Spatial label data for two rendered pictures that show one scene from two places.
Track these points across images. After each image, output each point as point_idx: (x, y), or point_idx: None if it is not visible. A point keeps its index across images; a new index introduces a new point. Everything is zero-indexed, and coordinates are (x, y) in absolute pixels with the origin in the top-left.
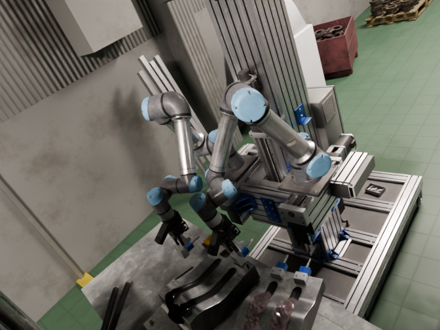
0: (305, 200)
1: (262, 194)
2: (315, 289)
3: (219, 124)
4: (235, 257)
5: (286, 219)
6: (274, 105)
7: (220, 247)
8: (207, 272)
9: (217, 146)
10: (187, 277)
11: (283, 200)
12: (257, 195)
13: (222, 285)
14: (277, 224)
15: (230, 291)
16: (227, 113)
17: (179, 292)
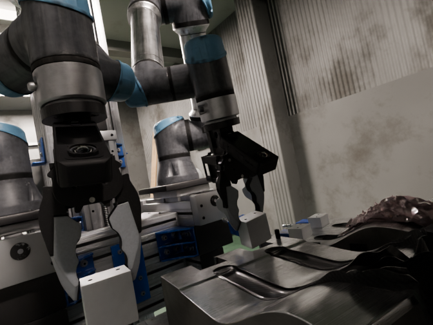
0: (208, 190)
1: (117, 236)
2: (339, 218)
3: (144, 15)
4: (261, 213)
5: (206, 217)
6: (105, 106)
7: (178, 271)
8: (247, 287)
9: (151, 33)
10: (241, 316)
11: (160, 227)
12: (104, 245)
13: (311, 260)
14: (139, 312)
15: (335, 248)
16: (156, 6)
17: (350, 262)
